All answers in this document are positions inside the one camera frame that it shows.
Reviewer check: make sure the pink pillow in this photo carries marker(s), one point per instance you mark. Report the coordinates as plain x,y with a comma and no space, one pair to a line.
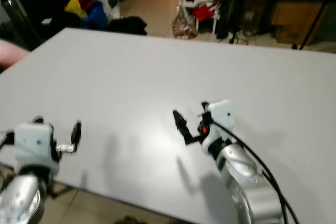
10,53

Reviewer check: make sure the black garment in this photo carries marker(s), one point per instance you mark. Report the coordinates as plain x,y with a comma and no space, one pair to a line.
127,25

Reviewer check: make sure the black tripod leg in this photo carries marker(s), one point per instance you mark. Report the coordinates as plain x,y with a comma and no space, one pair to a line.
315,24

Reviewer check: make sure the brown mesh bag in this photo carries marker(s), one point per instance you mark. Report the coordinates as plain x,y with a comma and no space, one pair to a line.
184,24

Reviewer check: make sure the brown cardboard box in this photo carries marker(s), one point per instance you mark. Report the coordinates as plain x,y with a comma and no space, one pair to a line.
291,19

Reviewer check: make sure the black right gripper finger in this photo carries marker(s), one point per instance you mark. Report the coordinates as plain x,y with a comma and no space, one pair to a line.
181,121
205,106

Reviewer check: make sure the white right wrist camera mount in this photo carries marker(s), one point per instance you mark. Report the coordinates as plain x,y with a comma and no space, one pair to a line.
221,113

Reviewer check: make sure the red cloth on rack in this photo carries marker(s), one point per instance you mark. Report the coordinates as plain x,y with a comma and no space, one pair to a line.
203,12

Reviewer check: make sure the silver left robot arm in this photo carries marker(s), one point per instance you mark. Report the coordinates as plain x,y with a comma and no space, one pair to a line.
21,203

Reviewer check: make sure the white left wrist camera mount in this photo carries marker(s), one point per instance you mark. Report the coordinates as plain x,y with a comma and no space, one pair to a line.
31,140

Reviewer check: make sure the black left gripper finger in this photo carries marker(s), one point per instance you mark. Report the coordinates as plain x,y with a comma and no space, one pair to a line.
37,120
76,132

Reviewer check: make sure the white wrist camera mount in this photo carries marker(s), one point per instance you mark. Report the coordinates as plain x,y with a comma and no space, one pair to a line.
31,140
221,113

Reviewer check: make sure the blue cloth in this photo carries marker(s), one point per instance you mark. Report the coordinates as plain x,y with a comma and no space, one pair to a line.
95,17

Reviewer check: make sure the dark robot foot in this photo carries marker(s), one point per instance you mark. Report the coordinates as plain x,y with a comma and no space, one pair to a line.
128,220

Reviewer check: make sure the dark tall bottle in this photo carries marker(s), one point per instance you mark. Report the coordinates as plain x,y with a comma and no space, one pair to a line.
13,11

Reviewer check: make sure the yellow cloth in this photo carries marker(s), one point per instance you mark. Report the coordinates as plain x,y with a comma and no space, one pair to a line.
75,6

